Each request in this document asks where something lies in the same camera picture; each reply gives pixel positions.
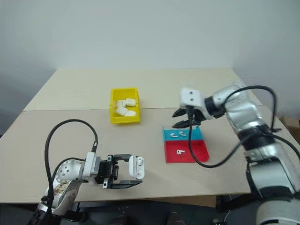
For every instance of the brown cardboard box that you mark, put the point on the brown cardboard box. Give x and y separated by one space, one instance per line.
292 125

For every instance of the black table frame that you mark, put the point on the black table frame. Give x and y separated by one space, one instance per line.
222 202

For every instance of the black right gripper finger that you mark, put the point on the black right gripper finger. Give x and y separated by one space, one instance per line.
182 124
180 113

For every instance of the yellow plastic bin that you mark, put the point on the yellow plastic bin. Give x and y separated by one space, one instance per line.
124 120

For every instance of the white earbud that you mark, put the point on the white earbud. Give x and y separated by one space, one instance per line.
140 161
182 134
179 152
173 135

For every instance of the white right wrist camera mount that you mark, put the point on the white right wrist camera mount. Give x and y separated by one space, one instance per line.
189 97

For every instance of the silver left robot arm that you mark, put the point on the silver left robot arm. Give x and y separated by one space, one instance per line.
68 174

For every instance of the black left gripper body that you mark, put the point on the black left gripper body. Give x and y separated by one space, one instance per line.
106 171

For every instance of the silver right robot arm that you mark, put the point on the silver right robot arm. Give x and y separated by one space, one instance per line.
246 112

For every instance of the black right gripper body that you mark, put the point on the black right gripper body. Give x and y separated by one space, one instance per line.
198 116

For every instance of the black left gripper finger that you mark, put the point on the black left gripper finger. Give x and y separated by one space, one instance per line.
123 156
124 184

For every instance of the closed white earbud case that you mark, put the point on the closed white earbud case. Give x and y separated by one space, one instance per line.
130 102
130 114
121 111
120 103

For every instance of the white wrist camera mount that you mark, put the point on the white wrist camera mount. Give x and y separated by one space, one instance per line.
90 167
189 97

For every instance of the dark rounded shape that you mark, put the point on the dark rounded shape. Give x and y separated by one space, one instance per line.
174 219

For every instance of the white earbud case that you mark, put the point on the white earbud case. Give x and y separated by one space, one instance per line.
121 111
130 114
134 167
120 103
130 102

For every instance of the blue plastic tray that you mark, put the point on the blue plastic tray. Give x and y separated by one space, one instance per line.
197 136

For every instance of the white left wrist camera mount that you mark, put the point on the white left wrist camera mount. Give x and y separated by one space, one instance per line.
90 167

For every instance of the red plastic tray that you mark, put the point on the red plastic tray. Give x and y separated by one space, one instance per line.
197 152

